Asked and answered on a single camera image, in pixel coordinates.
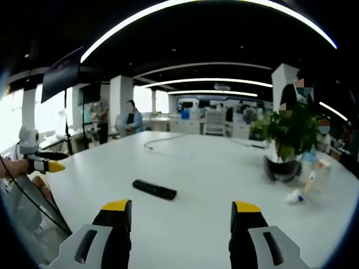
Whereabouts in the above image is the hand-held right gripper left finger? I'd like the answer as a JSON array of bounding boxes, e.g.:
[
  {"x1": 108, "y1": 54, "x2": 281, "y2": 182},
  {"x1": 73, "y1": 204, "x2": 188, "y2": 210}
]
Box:
[{"x1": 42, "y1": 199, "x2": 133, "y2": 269}]

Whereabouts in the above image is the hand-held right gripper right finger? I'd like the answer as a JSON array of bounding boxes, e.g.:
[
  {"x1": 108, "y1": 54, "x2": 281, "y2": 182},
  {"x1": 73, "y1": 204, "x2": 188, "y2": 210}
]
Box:
[{"x1": 228, "y1": 200, "x2": 309, "y2": 269}]

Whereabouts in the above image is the black remote control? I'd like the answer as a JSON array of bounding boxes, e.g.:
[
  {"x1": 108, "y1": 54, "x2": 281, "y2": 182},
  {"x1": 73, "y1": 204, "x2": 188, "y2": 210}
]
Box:
[{"x1": 132, "y1": 179, "x2": 178, "y2": 201}]

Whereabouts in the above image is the person's left hand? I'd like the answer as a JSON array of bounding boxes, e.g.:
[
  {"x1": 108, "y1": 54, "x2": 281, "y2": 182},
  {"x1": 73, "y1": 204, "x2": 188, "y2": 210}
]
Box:
[{"x1": 0, "y1": 157, "x2": 30, "y2": 180}]

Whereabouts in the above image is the black tripod stand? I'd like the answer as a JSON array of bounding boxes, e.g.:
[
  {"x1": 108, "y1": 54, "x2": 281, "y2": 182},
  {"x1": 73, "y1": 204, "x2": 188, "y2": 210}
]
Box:
[{"x1": 39, "y1": 89, "x2": 74, "y2": 155}]

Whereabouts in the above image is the crumpled white wrapper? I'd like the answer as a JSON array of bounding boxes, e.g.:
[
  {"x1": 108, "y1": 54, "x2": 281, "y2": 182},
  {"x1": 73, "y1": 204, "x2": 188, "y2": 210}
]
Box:
[{"x1": 285, "y1": 188, "x2": 307, "y2": 205}]

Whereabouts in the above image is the grey mesh chair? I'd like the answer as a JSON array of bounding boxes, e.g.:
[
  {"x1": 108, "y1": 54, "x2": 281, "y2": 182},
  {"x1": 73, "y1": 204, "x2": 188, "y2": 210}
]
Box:
[{"x1": 0, "y1": 172, "x2": 72, "y2": 267}]

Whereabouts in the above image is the black plant pot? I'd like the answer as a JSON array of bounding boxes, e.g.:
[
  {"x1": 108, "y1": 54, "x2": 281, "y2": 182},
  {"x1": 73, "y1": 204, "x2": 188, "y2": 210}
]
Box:
[{"x1": 264, "y1": 154, "x2": 303, "y2": 183}]

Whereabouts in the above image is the black hanging monitor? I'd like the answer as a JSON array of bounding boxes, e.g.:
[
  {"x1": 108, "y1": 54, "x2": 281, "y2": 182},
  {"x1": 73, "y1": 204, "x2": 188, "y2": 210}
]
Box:
[{"x1": 40, "y1": 46, "x2": 84, "y2": 104}]

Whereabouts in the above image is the green potted plant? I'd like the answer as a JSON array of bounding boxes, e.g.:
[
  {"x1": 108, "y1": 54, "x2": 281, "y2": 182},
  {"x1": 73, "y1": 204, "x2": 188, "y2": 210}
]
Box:
[{"x1": 249, "y1": 101, "x2": 326, "y2": 163}]

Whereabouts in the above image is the white cabinet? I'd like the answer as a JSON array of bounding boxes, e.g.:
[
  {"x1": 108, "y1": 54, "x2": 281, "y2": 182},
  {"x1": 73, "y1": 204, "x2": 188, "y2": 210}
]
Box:
[{"x1": 205, "y1": 111, "x2": 227, "y2": 137}]

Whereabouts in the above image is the grey cable on table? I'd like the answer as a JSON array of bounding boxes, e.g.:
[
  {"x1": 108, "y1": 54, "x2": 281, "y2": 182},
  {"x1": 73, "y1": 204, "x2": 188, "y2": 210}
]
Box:
[{"x1": 144, "y1": 133, "x2": 194, "y2": 158}]

